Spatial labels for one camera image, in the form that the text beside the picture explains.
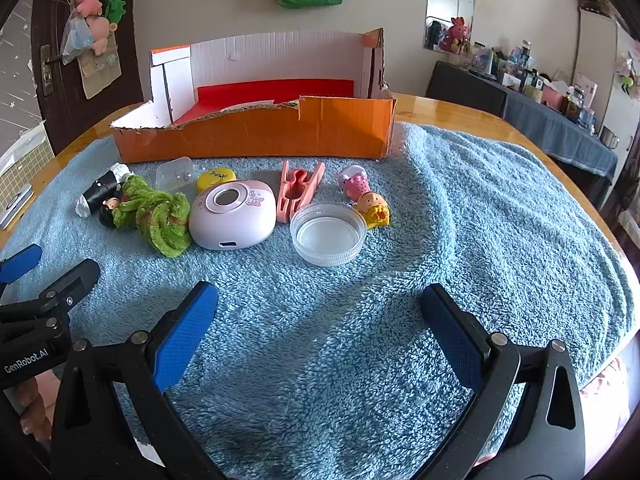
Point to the dark wooden door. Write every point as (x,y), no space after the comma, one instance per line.
(50,15)

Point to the yellow round lid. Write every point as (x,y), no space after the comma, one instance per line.
(217,176)

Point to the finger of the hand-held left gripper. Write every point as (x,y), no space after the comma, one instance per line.
(75,280)
(20,262)

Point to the white wardrobe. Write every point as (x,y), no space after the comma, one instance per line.
(595,60)

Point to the orange cardboard box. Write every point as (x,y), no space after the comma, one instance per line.
(280,130)

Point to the side table with blue cloth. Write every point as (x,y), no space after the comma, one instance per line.
(555,130)

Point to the clear plastic bag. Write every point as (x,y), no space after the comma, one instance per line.
(75,40)

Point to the white flat device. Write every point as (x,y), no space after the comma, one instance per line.
(12,205)

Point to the pink oval handheld device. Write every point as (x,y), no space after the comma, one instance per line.
(235,225)

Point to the pink clothing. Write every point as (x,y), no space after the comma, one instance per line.
(602,395)

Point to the red paper sheet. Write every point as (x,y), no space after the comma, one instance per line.
(280,91)

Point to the clear plastic case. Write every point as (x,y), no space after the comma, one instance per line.
(175,175)

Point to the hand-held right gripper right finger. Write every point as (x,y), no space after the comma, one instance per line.
(450,332)

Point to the beige paper bag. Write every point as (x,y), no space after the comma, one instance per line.
(102,75)

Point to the clear round plastic lid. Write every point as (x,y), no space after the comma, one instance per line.
(327,235)

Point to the green scrunchie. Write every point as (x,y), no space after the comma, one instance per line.
(135,192)
(167,232)

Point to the black-haired doll figurine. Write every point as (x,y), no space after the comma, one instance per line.
(107,212)

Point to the pink clothes peg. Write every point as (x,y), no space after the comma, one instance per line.
(287,200)

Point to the blue fluffy towel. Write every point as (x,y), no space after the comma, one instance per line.
(325,320)

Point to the pink plush toy with horns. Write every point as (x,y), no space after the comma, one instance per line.
(89,0)

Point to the yellow-haired doll figurine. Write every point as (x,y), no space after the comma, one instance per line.
(372,207)

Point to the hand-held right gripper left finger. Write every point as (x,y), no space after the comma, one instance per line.
(185,330)

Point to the black and white figurine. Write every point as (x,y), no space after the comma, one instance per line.
(100,190)

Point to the red plush dragon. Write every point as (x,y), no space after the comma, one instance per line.
(456,32)

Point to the person's left hand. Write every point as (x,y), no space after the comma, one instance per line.
(35,410)

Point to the green plush toy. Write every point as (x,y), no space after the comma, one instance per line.
(115,7)

